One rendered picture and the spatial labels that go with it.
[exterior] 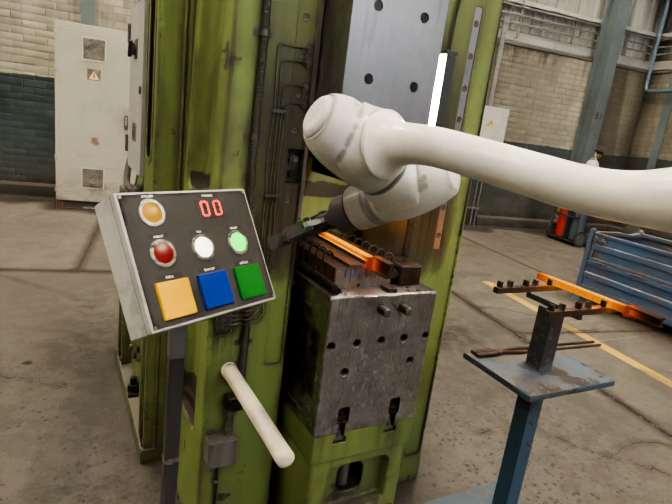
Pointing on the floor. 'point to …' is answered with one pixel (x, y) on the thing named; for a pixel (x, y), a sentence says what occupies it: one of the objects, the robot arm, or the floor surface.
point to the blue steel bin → (629, 270)
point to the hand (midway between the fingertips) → (281, 239)
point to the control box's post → (176, 342)
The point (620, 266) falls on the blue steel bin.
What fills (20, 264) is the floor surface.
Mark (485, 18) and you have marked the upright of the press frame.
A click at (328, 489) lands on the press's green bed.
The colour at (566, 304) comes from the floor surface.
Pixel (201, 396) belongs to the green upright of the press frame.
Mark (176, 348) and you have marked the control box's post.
